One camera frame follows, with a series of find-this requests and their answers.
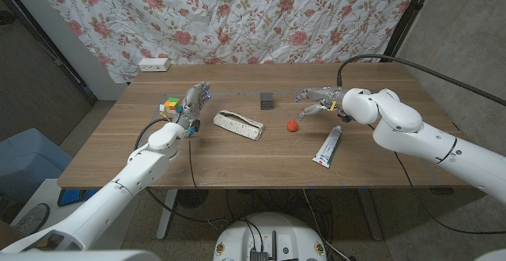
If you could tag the small white connector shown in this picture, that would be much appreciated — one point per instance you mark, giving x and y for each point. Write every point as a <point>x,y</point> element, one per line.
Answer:
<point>162,108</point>

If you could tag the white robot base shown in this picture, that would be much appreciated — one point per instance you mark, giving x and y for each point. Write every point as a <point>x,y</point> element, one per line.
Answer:
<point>273,229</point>

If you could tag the black round floor object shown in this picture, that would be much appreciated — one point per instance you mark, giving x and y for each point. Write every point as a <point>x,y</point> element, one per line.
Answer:
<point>191,198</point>

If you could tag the blue floor object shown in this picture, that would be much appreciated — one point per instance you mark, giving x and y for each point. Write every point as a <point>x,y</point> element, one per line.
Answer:
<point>73,197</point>

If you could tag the white toothpaste tube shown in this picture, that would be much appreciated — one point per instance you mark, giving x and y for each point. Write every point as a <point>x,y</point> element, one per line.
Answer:
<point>328,147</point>

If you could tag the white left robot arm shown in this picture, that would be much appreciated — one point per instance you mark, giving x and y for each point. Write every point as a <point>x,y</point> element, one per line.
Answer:
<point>118,197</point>

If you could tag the white power strip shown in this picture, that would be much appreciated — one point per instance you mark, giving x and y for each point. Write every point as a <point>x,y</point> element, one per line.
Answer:
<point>154,65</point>

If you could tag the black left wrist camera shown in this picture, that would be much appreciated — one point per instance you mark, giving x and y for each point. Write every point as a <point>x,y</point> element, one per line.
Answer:
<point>194,126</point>

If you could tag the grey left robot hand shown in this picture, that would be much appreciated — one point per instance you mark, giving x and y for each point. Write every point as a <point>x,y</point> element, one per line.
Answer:
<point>193,100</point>

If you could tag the black backdrop pole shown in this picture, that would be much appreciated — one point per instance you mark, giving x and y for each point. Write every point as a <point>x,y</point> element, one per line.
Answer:
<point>85,89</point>
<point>410,13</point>

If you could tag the grey table leg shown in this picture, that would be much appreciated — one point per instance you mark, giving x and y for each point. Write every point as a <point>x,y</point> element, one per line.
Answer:
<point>371,217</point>

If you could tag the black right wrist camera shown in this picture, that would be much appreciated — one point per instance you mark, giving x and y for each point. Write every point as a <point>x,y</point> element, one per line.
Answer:
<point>345,116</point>

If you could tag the multicolour Rubik's cube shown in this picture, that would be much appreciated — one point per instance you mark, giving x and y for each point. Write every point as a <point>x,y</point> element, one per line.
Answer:
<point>172,104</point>

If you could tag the floral rose backdrop cloth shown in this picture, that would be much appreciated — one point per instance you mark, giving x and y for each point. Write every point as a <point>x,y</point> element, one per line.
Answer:
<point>237,16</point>

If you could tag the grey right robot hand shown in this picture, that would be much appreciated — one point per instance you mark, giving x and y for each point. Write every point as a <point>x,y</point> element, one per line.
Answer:
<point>322,94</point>

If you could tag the cream patterned pen bag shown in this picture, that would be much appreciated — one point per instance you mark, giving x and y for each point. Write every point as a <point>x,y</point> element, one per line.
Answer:
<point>237,124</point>

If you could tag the grey sneaker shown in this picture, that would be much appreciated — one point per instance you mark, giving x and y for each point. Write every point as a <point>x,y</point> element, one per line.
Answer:
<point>33,219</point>

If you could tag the red strawberry toy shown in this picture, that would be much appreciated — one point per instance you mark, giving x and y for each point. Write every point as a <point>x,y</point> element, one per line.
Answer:
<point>292,126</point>

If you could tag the white table leg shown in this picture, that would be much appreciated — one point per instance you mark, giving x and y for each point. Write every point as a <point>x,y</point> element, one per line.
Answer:
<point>166,213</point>

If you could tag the pale blue bin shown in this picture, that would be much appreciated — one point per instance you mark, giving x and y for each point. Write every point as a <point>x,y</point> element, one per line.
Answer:
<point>27,162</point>

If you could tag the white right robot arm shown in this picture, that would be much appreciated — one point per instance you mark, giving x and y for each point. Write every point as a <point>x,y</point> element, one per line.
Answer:
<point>454,154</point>

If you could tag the white robot torso edge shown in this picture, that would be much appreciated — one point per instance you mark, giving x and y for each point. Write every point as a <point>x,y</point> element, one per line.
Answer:
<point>79,256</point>

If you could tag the dark grey block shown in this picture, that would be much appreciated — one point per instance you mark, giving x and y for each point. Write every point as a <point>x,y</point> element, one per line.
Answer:
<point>267,101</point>

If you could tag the person's leg brown trousers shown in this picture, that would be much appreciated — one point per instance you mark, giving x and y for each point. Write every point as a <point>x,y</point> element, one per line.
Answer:
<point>8,235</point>

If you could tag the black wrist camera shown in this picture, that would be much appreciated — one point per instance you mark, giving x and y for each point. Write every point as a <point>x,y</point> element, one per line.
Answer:
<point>194,126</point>
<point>345,116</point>

